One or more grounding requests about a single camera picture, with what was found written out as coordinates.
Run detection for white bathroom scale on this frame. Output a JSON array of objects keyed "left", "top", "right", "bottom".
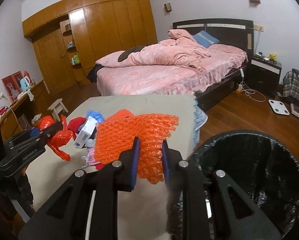
[{"left": 268, "top": 99, "right": 290, "bottom": 116}]

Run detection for wooden wardrobe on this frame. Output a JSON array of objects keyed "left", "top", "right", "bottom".
[{"left": 22, "top": 0, "right": 157, "bottom": 94}]

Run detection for dark bedside table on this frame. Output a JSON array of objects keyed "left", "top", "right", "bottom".
[{"left": 246, "top": 55, "right": 282, "bottom": 98}]

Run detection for blue plastic bag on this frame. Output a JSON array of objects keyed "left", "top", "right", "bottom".
[{"left": 86, "top": 109, "right": 105, "bottom": 124}]

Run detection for white tissue on floor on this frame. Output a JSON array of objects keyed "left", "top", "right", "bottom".
[{"left": 31, "top": 114, "right": 42, "bottom": 125}]

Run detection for white charger cable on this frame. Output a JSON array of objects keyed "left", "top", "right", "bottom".
[{"left": 235, "top": 68, "right": 267, "bottom": 103}]

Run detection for pink face mask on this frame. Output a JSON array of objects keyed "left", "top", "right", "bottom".
[{"left": 81, "top": 148, "right": 100, "bottom": 168}]

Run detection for left wall lamp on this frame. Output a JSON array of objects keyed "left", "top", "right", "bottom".
[{"left": 164, "top": 3, "right": 172, "bottom": 13}]

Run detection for bed with dark headboard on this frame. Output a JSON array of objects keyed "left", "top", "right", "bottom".
[{"left": 96, "top": 18, "right": 254, "bottom": 110}]

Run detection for grey sock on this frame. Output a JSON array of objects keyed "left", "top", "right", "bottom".
[{"left": 85, "top": 139, "right": 96, "bottom": 148}]

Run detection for white blue medicine box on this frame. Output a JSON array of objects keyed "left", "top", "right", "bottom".
[{"left": 74, "top": 116, "right": 97, "bottom": 148}]

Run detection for orange foam net wrap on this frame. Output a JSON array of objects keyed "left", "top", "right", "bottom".
[{"left": 94, "top": 113, "right": 179, "bottom": 184}]

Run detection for book on floor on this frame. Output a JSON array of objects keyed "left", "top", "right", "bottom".
[{"left": 290, "top": 103, "right": 299, "bottom": 118}]

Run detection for black trash bin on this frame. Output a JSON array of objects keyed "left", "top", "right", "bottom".
[{"left": 166, "top": 130, "right": 299, "bottom": 239}]

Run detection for red cloth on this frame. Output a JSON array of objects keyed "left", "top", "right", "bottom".
[{"left": 67, "top": 117, "right": 86, "bottom": 140}]

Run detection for red photo frame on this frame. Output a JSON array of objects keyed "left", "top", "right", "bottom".
[{"left": 2, "top": 71, "right": 23, "bottom": 100}]

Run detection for pink quilt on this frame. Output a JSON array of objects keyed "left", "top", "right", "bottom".
[{"left": 96, "top": 29, "right": 211, "bottom": 69}]

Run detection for small white stool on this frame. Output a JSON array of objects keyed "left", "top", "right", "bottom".
[{"left": 47, "top": 98, "right": 68, "bottom": 122}]

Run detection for black clothing on bed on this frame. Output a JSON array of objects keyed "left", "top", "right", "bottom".
[{"left": 87, "top": 64, "right": 103, "bottom": 83}]

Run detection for plaid clothes pile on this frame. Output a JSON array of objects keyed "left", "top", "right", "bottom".
[{"left": 283, "top": 68, "right": 299, "bottom": 101}]

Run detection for blue pillow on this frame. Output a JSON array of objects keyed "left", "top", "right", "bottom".
[{"left": 193, "top": 30, "right": 219, "bottom": 48}]

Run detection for yellow plush toy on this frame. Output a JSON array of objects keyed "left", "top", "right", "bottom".
[{"left": 268, "top": 54, "right": 277, "bottom": 62}]

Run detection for blue electric kettle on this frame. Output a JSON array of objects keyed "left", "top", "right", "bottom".
[{"left": 19, "top": 76, "right": 31, "bottom": 92}]

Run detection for red plastic bag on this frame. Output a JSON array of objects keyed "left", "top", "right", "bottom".
[{"left": 38, "top": 115, "right": 74, "bottom": 161}]

